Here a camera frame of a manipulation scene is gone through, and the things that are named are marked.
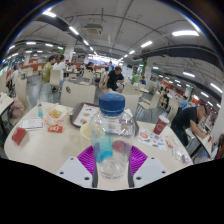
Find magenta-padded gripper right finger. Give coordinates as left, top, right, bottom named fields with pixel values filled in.
left=127, top=145, right=171, bottom=189

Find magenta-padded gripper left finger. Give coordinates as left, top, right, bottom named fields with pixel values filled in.
left=55, top=145, right=100, bottom=189

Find clear blue-capped water bottle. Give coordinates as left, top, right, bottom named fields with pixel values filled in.
left=88, top=93, right=137, bottom=181

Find colourful printed flyer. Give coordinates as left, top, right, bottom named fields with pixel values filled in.
left=137, top=128, right=167, bottom=150

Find cream plastic cup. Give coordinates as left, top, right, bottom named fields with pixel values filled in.
left=79, top=122, right=96, bottom=151

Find red paper cup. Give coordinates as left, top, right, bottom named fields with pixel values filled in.
left=153, top=114, right=170, bottom=135

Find clear plastic packet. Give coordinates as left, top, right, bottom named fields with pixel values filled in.
left=171, top=146, right=193, bottom=165

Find small red sauce packet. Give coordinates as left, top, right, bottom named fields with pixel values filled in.
left=47, top=124, right=64, bottom=134

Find printed paper tray liner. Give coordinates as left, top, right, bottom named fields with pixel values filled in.
left=73, top=103, right=100, bottom=127

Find dark brown food tray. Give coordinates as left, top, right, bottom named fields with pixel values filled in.
left=69, top=102, right=101, bottom=129

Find clear food bag with fries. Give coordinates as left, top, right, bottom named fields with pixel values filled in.
left=43, top=103, right=70, bottom=126

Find cream chair with round hole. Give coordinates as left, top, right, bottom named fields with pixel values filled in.
left=60, top=81, right=97, bottom=108
left=121, top=93, right=140, bottom=116

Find person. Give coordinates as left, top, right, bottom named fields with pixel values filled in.
left=170, top=103, right=209, bottom=148
left=102, top=65, right=125, bottom=94
left=53, top=54, right=68, bottom=86
left=41, top=55, right=56, bottom=84

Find white printed card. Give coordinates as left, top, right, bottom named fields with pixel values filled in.
left=20, top=117, right=44, bottom=131

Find small teal bottle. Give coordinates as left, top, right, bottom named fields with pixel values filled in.
left=37, top=103, right=44, bottom=119

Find red flat box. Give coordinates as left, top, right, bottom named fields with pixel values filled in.
left=11, top=126, right=28, bottom=146

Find pink backpack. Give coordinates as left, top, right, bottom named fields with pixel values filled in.
left=9, top=98, right=26, bottom=119

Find group of cream chairs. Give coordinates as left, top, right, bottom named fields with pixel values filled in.
left=14, top=66, right=179, bottom=123

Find white side table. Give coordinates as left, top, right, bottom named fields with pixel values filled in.
left=0, top=92, right=15, bottom=134

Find ceiling air conditioner unit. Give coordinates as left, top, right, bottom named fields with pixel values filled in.
left=84, top=23, right=104, bottom=35

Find ceiling light strips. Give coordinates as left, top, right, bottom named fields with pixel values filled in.
left=6, top=9, right=223, bottom=101

